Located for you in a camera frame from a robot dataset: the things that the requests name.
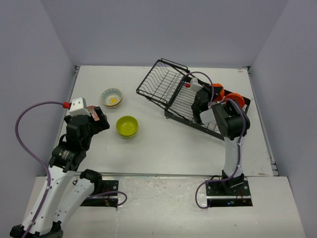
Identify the black wire dish rack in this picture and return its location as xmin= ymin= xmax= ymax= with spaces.
xmin=136 ymin=58 xmax=251 ymax=141

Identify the lime green bowl front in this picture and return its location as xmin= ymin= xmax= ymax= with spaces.
xmin=116 ymin=116 xmax=139 ymax=131

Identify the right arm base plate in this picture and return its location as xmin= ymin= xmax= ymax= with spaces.
xmin=206 ymin=179 xmax=253 ymax=208

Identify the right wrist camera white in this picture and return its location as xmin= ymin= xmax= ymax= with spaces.
xmin=190 ymin=77 xmax=202 ymax=92

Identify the red diamond pattern bowl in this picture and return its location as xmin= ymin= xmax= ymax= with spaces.
xmin=87 ymin=106 xmax=100 ymax=121

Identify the orange bowl row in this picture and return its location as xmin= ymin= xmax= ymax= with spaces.
xmin=225 ymin=93 xmax=245 ymax=108
xmin=210 ymin=83 xmax=225 ymax=102

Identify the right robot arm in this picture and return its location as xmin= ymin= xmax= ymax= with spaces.
xmin=191 ymin=84 xmax=250 ymax=195

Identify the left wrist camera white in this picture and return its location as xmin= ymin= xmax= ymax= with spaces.
xmin=69 ymin=97 xmax=90 ymax=117

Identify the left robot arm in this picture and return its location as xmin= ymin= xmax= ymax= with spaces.
xmin=9 ymin=103 xmax=110 ymax=238

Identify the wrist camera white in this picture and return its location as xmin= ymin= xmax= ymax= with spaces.
xmin=69 ymin=97 xmax=90 ymax=117
xmin=190 ymin=77 xmax=202 ymax=92

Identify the lime green bowl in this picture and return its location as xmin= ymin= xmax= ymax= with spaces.
xmin=117 ymin=128 xmax=138 ymax=139
xmin=116 ymin=116 xmax=139 ymax=131

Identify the orange bowl front row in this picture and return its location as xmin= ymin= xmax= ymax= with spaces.
xmin=225 ymin=93 xmax=245 ymax=108

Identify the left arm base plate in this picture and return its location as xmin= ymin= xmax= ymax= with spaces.
xmin=81 ymin=180 xmax=119 ymax=208

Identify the yellow sun pattern bowl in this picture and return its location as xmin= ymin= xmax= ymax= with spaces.
xmin=101 ymin=88 xmax=123 ymax=108

